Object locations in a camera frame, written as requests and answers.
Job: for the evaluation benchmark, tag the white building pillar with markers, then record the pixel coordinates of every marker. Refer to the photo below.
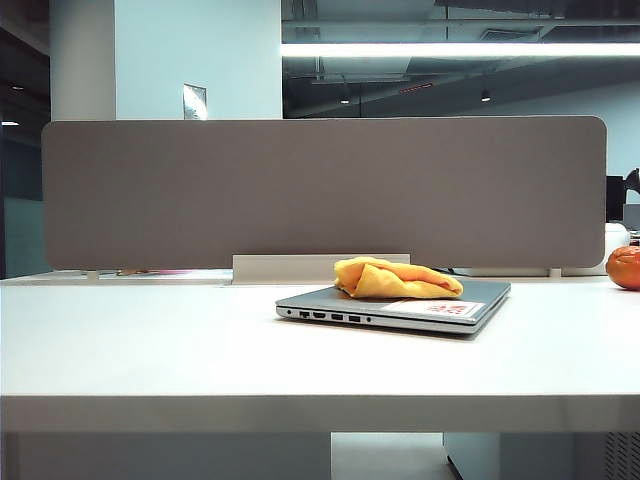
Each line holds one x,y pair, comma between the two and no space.
150,50

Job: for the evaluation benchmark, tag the small notice on pillar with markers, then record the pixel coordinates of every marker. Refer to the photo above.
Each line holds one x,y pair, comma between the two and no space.
195,101

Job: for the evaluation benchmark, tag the red ceiling sign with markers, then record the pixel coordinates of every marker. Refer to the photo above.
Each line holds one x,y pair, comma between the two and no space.
416,89

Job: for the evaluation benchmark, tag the silver closed laptop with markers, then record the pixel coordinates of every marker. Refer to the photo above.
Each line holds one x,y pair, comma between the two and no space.
320,300

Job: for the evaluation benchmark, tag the white sticker with red print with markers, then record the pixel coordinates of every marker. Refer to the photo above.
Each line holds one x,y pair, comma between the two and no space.
440,310

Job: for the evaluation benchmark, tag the grey fabric desk divider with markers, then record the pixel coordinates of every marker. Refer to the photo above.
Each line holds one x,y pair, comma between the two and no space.
320,192

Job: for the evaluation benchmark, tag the long ceiling light strip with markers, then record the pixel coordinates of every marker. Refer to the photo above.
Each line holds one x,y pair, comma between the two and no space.
450,49

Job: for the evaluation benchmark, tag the orange fruit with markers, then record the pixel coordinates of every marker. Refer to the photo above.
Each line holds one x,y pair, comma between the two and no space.
626,269

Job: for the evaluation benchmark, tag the yellow cloth rag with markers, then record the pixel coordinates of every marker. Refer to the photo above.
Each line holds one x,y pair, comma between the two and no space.
400,280

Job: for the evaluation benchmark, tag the small white divider clamp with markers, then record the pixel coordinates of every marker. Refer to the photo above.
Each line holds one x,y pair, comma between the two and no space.
92,275
555,273

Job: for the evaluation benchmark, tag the black ceiling spotlight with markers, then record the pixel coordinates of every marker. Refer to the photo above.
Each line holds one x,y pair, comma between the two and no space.
485,95

